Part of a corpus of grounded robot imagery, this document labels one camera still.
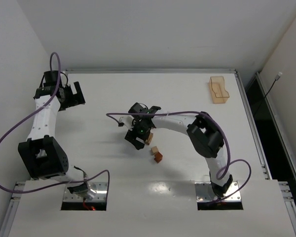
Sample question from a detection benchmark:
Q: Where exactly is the black wall cable with plug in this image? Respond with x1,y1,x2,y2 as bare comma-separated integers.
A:
252,72,283,117

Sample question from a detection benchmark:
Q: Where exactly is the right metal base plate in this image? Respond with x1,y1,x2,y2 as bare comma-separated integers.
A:
195,182,241,204

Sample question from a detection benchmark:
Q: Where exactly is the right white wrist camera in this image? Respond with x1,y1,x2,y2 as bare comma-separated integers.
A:
118,116,133,130

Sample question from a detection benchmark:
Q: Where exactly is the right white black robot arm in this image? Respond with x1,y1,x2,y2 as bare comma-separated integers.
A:
120,103,233,198

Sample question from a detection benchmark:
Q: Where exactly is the small dark wood cube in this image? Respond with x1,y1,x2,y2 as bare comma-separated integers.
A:
154,152,163,163

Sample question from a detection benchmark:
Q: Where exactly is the aluminium table frame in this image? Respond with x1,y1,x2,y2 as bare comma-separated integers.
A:
9,72,296,237

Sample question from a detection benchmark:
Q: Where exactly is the transparent orange plastic tray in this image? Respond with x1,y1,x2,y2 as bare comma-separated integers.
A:
208,76,230,104

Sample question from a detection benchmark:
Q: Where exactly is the metal base plate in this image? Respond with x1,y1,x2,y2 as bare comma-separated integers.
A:
195,182,241,204
63,182,108,203

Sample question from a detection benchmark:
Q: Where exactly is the small light cube right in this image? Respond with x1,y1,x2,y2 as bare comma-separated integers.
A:
150,146,159,156

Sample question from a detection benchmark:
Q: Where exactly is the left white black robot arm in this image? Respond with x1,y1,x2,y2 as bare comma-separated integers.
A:
18,71,96,199

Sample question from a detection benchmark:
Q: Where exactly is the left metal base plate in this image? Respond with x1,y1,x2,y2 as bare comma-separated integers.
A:
63,182,108,203

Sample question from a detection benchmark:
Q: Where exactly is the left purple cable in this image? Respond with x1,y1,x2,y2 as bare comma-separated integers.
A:
0,51,111,194

